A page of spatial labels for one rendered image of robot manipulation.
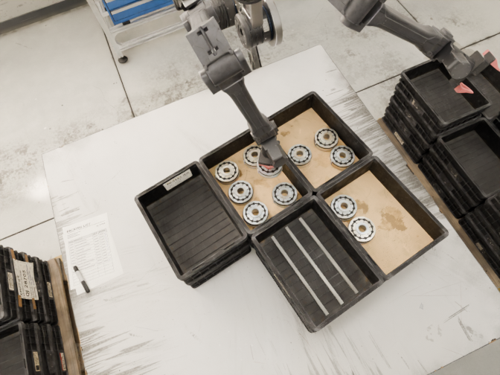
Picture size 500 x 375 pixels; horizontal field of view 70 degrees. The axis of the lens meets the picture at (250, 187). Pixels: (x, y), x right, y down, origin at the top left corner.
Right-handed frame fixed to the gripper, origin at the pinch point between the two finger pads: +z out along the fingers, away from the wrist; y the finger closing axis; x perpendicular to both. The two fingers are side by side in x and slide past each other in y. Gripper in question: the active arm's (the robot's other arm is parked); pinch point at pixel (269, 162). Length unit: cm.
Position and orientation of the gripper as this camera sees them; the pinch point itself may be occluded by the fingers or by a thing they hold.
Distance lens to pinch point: 141.3
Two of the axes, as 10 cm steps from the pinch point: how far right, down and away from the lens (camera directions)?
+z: 0.7, 3.8, 9.2
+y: 2.1, -9.1, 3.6
